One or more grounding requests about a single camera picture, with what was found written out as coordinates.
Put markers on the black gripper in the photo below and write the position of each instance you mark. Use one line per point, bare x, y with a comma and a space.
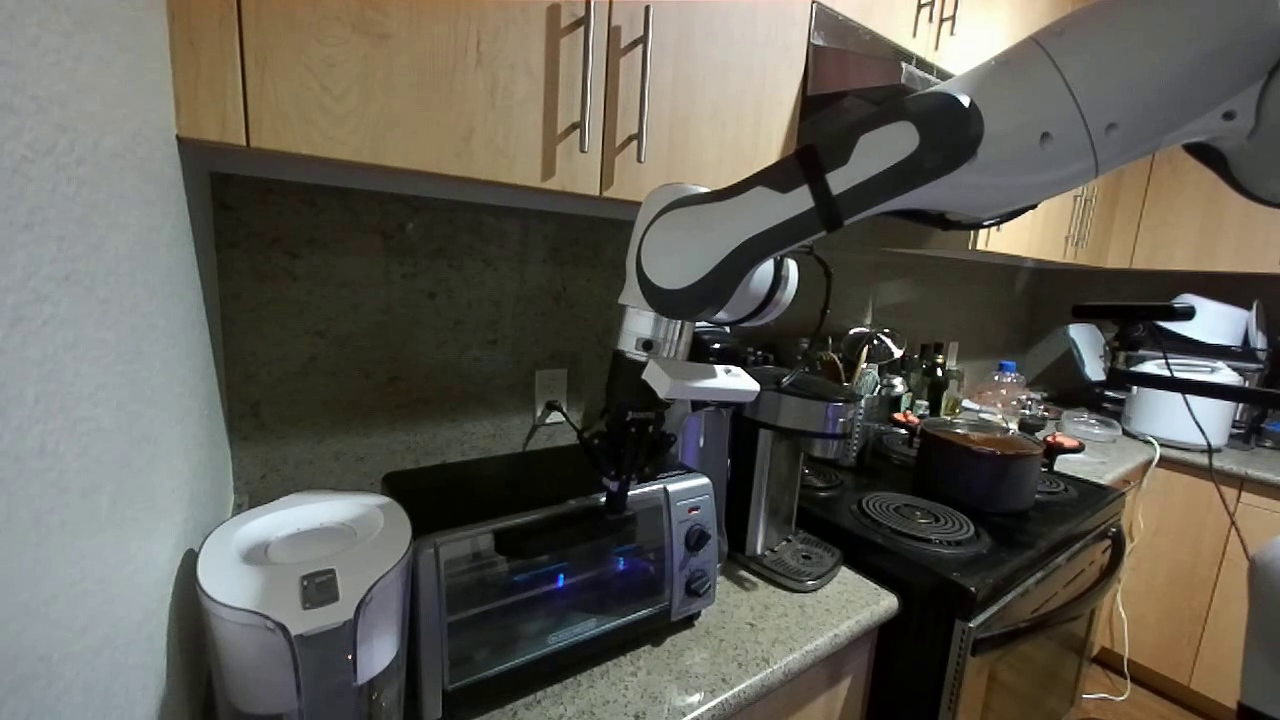
633, 400

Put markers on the silver toaster oven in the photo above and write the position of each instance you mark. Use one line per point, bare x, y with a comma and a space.
560, 602

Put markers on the glass toaster oven door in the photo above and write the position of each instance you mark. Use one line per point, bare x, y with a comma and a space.
554, 602

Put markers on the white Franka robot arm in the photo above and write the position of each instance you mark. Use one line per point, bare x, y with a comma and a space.
1067, 107

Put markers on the black oven knob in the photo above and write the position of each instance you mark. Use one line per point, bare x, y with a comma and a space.
702, 583
697, 539

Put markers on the black baking tray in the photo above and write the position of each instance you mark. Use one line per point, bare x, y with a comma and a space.
480, 487

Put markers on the silver black coffee maker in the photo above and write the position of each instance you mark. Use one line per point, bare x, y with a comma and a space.
787, 453

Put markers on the chrome kitchen faucet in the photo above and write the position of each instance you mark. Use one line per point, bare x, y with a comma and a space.
873, 344

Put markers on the dark glass bottles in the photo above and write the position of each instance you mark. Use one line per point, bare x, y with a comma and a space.
939, 380

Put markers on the black electric stove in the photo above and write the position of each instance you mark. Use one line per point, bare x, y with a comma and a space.
985, 584

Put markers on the clear plastic water bottle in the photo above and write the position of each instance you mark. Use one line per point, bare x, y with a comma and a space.
1010, 388

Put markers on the grey countertop appliance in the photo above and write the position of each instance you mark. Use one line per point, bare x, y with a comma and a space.
1067, 357

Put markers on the steel range hood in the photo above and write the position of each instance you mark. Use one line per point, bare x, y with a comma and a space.
853, 45

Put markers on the black metal stand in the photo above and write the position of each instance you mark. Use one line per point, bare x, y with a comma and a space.
1135, 311

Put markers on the white rice cooker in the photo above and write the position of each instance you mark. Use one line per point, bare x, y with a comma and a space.
1182, 404

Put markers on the wooden base cabinets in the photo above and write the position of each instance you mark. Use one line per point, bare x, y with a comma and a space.
1175, 573

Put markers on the small white appliance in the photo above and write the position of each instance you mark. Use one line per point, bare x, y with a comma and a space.
1217, 323

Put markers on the grey rounded object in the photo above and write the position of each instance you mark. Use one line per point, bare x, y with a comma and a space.
1260, 625

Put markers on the white wall outlet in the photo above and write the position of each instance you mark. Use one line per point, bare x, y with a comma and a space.
550, 388

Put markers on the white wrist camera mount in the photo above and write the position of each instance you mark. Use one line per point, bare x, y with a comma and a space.
707, 380

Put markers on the narrow wooden wall cabinet door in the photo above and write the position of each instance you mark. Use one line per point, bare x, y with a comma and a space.
720, 83

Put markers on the wide wooden wall cabinet door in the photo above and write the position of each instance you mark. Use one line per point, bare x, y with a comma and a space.
402, 83

